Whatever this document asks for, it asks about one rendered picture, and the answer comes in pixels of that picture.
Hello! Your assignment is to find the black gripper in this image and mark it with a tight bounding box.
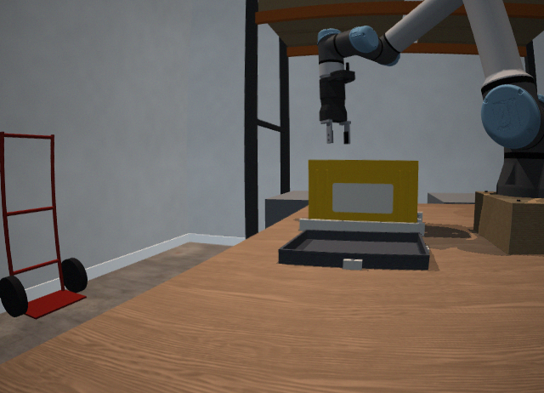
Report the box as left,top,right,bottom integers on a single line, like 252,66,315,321
319,62,355,144

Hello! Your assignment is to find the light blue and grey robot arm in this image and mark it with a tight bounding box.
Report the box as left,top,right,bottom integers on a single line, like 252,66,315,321
317,0,544,198

